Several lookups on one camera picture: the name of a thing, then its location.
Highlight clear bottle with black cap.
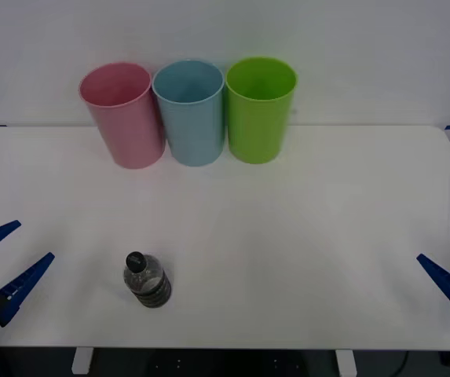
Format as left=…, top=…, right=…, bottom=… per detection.
left=123, top=251, right=173, bottom=310

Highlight white table leg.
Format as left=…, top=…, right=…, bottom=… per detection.
left=71, top=347, right=93, bottom=375
left=335, top=349, right=357, bottom=377

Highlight pink plastic bin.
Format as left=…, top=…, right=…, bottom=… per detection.
left=78, top=61, right=166, bottom=170

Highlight pale blue plastic bin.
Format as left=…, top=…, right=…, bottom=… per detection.
left=152, top=59, right=225, bottom=167

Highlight green plastic bin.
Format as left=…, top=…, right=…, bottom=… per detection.
left=225, top=56, right=298, bottom=165

